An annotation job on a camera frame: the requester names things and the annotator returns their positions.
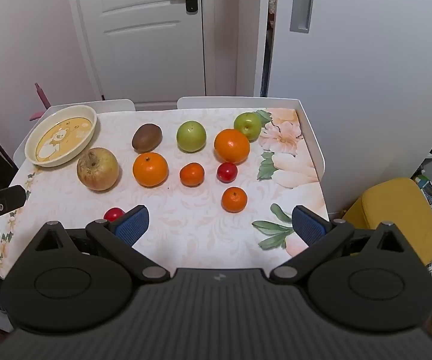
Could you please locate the cream bowl with bear print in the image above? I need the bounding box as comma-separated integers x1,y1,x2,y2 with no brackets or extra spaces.
25,105,97,168

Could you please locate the medium orange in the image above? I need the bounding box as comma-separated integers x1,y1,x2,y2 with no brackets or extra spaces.
133,152,169,188

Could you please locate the white cabinet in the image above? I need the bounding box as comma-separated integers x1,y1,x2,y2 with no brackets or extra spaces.
253,0,432,211

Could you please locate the white panel door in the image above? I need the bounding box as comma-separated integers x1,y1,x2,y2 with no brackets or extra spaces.
65,0,206,103

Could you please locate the large orange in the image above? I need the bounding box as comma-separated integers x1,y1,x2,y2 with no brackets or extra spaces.
214,128,251,164

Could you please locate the green apple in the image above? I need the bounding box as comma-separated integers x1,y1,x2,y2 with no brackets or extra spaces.
176,121,206,153
233,112,263,142

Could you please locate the small tangerine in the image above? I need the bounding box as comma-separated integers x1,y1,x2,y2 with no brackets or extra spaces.
179,162,205,187
221,187,248,213

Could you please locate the grey cabinet handle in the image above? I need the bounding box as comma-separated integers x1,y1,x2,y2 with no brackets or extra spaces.
290,0,316,32

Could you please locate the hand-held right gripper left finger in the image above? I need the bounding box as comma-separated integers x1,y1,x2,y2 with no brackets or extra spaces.
32,205,171,283

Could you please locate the pink plastic stick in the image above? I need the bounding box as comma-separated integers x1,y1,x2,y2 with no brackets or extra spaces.
29,82,52,122

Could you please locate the red cherry tomato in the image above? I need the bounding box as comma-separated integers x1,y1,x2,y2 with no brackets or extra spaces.
216,162,238,184
103,207,126,223

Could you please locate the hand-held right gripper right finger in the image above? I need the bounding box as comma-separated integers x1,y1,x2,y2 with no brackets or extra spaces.
269,205,407,285

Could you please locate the yellow-brown pear apple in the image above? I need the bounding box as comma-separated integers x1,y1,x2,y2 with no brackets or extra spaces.
76,148,120,191

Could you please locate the yellow stool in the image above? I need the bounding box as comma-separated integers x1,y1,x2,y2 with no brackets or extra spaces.
341,178,432,268

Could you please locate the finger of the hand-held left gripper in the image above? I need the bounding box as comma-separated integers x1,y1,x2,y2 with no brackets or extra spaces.
0,185,28,217

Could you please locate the brown kiwi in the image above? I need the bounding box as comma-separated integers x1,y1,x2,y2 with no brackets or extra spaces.
132,123,163,151

